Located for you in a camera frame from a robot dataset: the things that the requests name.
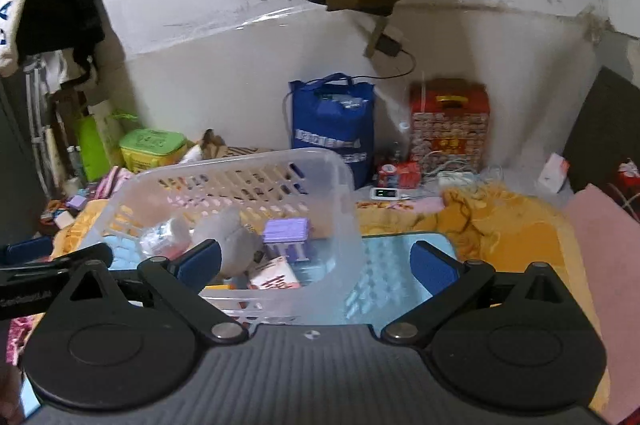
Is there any green paper bag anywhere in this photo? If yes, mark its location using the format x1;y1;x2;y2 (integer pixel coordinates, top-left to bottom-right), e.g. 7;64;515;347
74;114;111;184

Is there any black charger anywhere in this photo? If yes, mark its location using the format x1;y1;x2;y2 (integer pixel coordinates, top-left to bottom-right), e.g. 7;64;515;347
375;33;404;58

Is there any blue tote bag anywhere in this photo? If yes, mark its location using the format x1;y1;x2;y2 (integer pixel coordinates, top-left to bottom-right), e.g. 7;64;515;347
287;73;376;191

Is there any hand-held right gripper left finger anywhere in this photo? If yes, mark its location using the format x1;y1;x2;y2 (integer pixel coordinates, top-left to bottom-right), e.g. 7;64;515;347
52;239;249;346

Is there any white paper bag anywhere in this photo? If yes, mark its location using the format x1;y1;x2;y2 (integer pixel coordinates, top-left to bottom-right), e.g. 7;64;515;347
87;99;126;142

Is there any purple box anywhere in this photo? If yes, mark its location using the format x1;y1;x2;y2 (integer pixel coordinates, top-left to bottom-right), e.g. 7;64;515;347
262;218;312;262

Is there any yellow patterned blanket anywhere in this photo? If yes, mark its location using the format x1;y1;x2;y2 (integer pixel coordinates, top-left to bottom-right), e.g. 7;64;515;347
357;184;612;412

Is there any white red box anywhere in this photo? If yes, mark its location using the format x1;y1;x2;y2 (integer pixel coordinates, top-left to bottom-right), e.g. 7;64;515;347
248;256;304;291

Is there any clear water bottle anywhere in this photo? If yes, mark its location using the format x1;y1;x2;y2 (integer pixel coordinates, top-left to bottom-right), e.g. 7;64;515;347
67;145;87;186

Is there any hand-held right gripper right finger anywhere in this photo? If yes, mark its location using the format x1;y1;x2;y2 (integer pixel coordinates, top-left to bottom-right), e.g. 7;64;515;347
381;241;583;348

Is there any lime green plastic box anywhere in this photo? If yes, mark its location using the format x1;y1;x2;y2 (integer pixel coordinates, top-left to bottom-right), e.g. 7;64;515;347
118;128;189;174

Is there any red plaid cloth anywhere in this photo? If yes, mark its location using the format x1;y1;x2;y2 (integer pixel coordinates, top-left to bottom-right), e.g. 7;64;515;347
614;157;640;206

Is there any clear plastic basket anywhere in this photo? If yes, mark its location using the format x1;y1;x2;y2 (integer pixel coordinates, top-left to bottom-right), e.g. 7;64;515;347
75;148;362;324

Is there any red printed gift box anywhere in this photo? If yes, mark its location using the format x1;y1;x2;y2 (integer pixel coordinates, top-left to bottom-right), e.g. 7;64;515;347
408;78;491;174

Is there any pink pillow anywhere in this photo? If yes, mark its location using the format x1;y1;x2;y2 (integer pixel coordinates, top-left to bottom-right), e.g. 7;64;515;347
562;183;640;424

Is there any dark headboard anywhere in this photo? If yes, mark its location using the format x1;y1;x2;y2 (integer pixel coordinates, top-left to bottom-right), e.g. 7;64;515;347
562;65;640;224

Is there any small white box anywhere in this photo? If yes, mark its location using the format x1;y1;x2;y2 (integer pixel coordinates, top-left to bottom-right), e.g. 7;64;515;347
537;152;571;194

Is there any pink floral cloth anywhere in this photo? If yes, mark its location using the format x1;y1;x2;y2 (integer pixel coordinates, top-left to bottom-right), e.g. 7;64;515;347
7;312;44;367

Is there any pink striped cloth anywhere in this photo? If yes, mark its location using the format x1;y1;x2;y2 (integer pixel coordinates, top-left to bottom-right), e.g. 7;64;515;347
94;165;134;202

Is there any white plush toy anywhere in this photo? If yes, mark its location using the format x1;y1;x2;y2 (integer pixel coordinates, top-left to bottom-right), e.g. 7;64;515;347
192;204;264;277

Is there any metal crutch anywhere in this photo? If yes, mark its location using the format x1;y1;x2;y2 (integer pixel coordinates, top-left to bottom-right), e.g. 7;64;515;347
22;56;54;202

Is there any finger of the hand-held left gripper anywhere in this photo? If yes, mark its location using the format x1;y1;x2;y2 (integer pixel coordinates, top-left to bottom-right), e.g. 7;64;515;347
49;242;114;277
4;237;54;260

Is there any person's left hand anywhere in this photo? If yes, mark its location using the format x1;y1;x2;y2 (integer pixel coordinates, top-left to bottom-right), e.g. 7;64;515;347
0;362;24;424

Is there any black charger cable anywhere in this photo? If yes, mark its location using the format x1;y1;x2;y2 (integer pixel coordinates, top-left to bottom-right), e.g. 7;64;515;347
344;49;417;82

